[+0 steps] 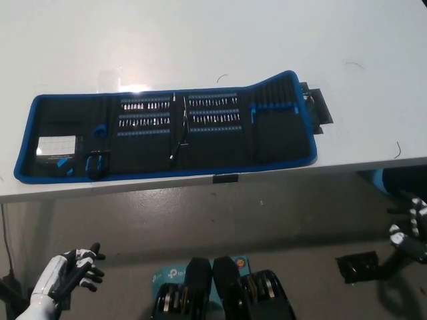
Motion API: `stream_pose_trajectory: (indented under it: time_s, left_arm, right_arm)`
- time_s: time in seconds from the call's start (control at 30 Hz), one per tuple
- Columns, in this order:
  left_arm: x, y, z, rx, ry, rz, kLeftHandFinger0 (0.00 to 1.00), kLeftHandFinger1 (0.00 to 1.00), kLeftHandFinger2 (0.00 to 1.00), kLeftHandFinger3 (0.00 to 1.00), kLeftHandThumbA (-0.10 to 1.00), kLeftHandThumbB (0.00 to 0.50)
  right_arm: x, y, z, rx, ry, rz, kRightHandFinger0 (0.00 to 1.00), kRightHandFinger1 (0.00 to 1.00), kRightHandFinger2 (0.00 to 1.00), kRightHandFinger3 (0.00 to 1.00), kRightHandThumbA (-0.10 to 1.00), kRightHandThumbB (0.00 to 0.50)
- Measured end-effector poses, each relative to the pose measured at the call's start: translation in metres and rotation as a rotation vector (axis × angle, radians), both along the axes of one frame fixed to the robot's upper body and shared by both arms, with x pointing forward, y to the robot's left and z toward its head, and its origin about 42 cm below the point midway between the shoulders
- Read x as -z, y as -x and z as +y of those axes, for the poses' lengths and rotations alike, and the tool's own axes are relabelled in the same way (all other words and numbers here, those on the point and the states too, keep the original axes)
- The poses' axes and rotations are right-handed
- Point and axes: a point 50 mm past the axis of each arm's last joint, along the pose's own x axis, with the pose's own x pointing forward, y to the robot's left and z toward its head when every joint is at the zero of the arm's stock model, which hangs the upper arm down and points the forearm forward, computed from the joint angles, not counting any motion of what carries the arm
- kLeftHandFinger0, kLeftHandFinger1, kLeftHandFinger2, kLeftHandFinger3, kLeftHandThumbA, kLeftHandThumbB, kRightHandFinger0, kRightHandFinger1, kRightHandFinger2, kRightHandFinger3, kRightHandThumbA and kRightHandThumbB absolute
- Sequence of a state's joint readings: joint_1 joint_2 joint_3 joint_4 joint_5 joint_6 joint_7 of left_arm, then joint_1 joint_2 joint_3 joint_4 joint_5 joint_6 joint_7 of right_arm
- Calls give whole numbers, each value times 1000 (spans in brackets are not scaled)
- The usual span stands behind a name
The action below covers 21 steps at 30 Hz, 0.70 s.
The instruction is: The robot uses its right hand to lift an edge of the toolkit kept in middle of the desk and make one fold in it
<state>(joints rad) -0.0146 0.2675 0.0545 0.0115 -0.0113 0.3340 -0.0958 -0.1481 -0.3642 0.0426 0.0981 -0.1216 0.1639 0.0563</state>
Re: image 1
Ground white grid card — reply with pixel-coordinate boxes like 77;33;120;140
35;135;76;157

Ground silver tweezers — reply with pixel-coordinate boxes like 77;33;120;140
181;96;189;147

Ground black tape on table edge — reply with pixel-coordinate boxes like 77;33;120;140
212;173;240;185

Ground black blue-trimmed roll-up toolkit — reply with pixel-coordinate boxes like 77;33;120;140
13;69;318;185

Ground black flat pad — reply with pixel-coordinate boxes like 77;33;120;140
308;87;335;126

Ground teal tp-link box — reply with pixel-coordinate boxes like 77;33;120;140
151;255;250;305

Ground blue black looped tool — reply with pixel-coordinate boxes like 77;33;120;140
84;151;111;181

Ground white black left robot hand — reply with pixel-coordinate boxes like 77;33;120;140
31;242;106;301

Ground black power adapter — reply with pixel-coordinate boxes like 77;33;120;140
0;275;26;301

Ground blue and black fabric object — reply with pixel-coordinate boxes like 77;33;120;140
358;168;427;201

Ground black table leg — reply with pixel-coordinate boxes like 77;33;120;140
378;189;427;278

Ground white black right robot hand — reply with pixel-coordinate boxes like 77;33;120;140
386;196;427;264

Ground blue screwdriver bit holder strip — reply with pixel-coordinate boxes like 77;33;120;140
116;130;171;137
187;94;240;107
188;109;240;123
118;112;171;127
189;125;243;133
121;97;171;110

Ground black cable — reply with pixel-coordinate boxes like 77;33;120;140
0;203;15;280

